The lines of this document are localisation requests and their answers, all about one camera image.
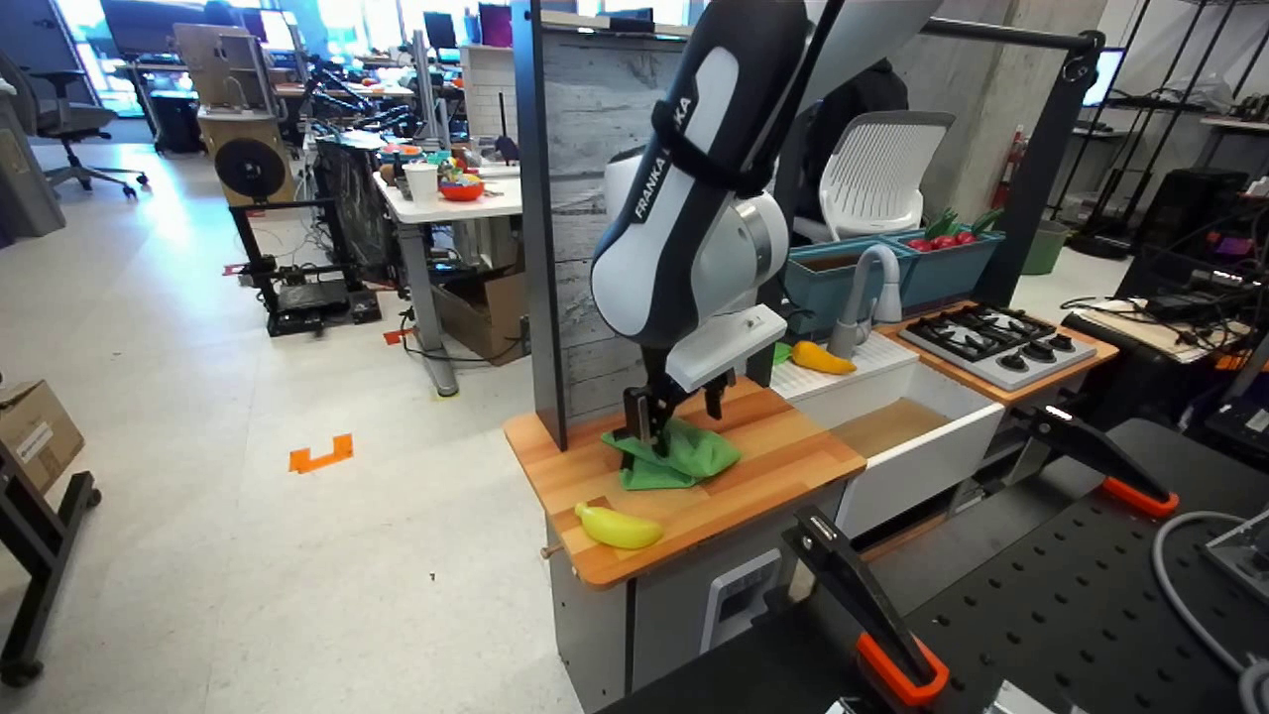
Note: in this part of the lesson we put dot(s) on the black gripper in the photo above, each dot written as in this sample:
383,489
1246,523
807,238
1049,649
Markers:
660,395

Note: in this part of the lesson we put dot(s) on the green towel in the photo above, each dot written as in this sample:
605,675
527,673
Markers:
689,458

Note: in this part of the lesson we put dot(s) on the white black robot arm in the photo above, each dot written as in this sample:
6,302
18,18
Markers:
684,257

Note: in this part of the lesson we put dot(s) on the wooden toy kitchen counter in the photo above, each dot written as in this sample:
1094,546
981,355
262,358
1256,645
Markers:
624,509

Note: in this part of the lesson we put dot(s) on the yellow toy banana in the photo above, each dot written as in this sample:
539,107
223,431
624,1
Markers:
819,358
618,530

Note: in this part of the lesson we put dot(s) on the grey toy faucet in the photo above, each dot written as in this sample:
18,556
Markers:
876,300

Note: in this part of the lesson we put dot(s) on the cardboard box under desk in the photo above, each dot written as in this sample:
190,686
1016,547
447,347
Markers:
490,316

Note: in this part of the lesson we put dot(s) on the orange black clamp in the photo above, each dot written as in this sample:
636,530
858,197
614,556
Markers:
1120,477
901,665

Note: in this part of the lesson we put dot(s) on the white toy sink basin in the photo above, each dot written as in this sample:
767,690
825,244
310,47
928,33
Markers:
917,431

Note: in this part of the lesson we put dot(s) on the toy stove top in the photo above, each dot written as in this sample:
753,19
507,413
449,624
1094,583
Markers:
996,347

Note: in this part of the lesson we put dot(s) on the grey wood backsplash panel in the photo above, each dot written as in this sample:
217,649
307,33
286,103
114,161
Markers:
585,115

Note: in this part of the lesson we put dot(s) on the white office desk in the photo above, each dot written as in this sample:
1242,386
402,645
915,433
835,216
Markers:
418,220

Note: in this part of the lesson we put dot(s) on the black perforated mounting board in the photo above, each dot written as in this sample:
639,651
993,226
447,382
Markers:
1043,601

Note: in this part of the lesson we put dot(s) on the cardboard box at left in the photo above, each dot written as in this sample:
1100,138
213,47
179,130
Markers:
39,433

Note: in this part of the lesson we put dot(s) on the black office chair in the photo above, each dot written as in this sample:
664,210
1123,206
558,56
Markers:
44,107

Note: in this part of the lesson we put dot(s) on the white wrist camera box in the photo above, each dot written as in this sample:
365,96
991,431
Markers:
718,341

